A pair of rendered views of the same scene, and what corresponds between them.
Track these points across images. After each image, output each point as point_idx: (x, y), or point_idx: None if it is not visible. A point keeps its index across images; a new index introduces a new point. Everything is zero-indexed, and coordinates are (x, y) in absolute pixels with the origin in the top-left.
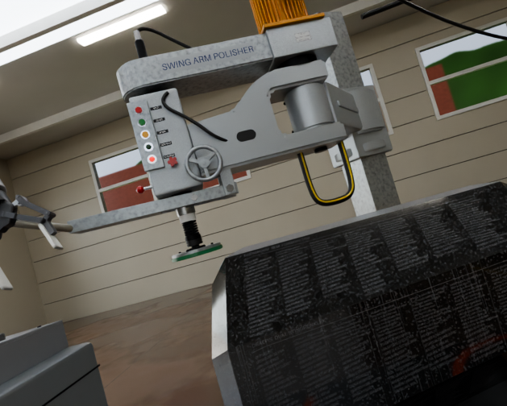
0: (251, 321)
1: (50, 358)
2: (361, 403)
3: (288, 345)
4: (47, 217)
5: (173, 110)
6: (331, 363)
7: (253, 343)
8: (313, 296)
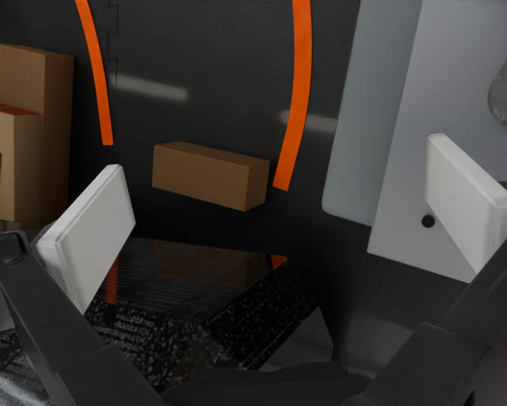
0: (133, 352)
1: (390, 124)
2: (139, 243)
3: (124, 292)
4: None
5: None
6: (113, 266)
7: (158, 312)
8: None
